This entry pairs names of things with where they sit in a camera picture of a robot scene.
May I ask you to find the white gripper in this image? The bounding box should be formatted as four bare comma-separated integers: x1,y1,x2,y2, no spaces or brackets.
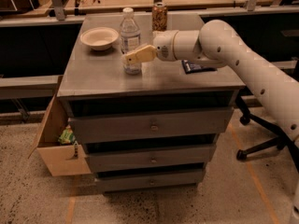
123,30,178,65

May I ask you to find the clear plastic water bottle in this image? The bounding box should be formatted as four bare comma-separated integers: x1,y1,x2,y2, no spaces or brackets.
119,7,143,77

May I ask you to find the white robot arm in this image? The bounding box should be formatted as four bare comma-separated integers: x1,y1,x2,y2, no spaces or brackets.
121,20,299,161

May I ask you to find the patterned drink can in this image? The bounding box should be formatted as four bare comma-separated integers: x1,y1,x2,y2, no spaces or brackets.
152,2,168,31

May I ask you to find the dark blue snack packet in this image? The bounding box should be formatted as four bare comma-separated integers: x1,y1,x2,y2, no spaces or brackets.
181,60,216,74

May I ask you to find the white paper bowl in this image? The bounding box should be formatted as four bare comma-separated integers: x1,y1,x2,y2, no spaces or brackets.
80,27,119,51

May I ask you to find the grey drawer cabinet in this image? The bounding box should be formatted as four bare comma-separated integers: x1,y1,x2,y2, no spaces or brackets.
57,13,247,194

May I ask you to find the green snack bag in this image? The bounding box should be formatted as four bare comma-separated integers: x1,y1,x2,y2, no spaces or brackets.
58,125,76,145

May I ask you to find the open cardboard box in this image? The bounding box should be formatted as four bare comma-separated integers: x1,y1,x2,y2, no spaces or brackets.
29,77,91,176

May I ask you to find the black office chair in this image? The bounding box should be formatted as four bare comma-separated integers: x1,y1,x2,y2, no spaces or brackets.
235,68,299,173

